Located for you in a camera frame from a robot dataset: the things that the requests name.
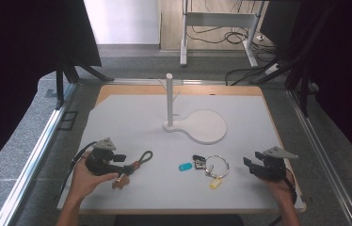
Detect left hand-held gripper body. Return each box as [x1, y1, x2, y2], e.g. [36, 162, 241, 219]
[84, 137, 119, 177]

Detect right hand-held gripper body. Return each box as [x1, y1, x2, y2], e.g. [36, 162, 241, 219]
[248, 146, 299, 184]

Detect brown bear keychain dark loop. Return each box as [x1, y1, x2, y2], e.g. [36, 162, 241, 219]
[111, 150, 154, 190]

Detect person's right hand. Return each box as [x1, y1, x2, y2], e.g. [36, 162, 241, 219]
[259, 174, 295, 205]

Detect person's left hand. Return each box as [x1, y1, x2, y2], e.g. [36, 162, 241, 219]
[69, 151, 120, 202]

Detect yellow key tag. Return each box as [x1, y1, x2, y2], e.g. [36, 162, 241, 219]
[208, 176, 223, 190]

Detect white table mat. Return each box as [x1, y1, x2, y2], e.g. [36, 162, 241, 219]
[56, 93, 306, 212]

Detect black key fob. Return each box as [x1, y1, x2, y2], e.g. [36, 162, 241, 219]
[191, 153, 207, 170]

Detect white peg stand round base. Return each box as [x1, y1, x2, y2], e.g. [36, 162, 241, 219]
[157, 73, 229, 146]

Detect blue key tag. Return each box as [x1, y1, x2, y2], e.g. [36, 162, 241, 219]
[178, 161, 194, 172]

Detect black stand legs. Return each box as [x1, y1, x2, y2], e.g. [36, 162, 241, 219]
[55, 51, 116, 111]
[254, 27, 311, 118]

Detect black curtain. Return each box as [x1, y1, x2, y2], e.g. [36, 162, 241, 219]
[0, 0, 103, 184]
[260, 0, 352, 177]

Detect metal key ring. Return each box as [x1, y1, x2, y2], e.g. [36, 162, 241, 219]
[204, 154, 231, 179]

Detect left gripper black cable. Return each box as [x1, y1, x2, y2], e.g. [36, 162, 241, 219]
[58, 141, 99, 200]

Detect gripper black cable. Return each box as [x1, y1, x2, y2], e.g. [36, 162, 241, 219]
[58, 141, 99, 200]
[267, 169, 298, 226]

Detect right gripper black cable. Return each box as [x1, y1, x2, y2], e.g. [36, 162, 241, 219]
[267, 169, 298, 226]

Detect black floor bracket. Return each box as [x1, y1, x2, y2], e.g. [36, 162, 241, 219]
[56, 109, 79, 132]

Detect aluminium rail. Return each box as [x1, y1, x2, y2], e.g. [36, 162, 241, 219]
[284, 89, 352, 226]
[0, 82, 78, 226]

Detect black floor cables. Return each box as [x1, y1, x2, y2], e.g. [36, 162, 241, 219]
[185, 24, 280, 87]

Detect white metal desk frame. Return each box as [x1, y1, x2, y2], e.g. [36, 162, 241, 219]
[179, 0, 265, 69]

